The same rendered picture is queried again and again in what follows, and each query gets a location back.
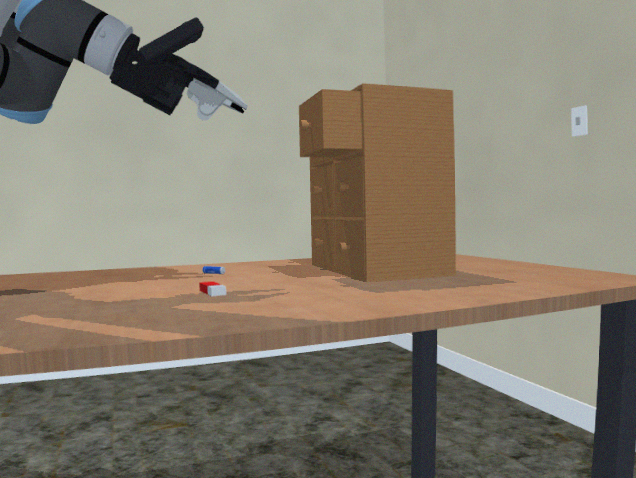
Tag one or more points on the brown wooden chest of drawers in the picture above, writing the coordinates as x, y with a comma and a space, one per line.
409, 183

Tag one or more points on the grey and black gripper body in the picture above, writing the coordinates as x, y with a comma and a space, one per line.
159, 72

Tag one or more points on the red and white eraser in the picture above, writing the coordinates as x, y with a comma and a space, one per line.
212, 288

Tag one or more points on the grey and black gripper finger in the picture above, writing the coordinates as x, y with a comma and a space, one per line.
215, 94
226, 103

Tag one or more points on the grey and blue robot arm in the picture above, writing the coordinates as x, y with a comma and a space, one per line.
45, 37

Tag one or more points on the blue aa battery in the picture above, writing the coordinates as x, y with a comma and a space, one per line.
213, 269

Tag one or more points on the brown wooden drawer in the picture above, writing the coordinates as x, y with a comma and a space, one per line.
323, 242
319, 159
333, 123
350, 246
322, 190
349, 186

